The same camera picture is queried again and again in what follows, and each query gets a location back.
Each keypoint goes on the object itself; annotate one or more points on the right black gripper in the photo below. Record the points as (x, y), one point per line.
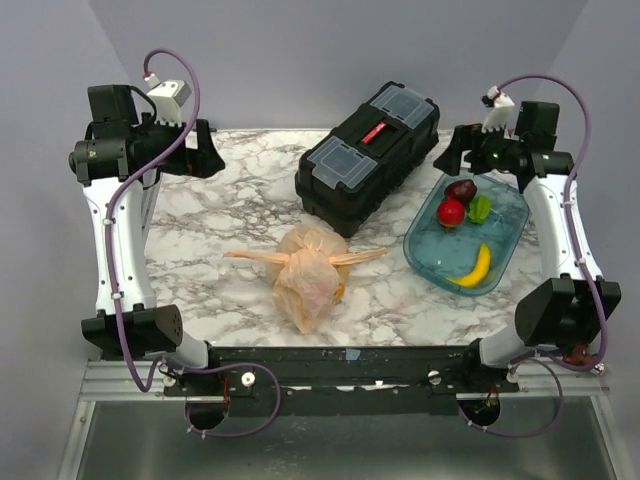
(465, 138)

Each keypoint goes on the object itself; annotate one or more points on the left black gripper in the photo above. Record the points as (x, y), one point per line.
(205, 159)

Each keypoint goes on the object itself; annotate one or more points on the red fake apple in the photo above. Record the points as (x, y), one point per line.
(450, 213)

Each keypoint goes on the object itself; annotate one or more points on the peach plastic bag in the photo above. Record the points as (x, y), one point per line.
(308, 272)

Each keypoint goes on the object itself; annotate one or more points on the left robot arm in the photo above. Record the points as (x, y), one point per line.
(119, 164)

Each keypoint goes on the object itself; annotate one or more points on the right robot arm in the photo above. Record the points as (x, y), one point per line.
(570, 308)

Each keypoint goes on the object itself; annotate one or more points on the dark red fake plum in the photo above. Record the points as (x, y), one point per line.
(463, 191)

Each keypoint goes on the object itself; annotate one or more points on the green fake starfruit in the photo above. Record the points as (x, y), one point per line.
(479, 209)

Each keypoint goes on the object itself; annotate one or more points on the yellow fake banana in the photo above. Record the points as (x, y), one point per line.
(479, 271)

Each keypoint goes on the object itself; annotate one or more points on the blue transparent fruit tray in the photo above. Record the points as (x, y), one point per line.
(437, 254)

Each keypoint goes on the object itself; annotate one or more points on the black plastic toolbox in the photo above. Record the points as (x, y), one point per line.
(345, 177)

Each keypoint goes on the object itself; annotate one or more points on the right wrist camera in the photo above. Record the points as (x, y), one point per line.
(500, 106)

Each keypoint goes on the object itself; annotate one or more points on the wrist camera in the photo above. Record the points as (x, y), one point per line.
(169, 97)
(500, 106)

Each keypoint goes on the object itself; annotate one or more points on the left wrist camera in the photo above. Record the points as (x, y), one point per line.
(169, 97)

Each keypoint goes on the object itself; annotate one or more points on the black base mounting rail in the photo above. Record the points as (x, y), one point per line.
(339, 381)

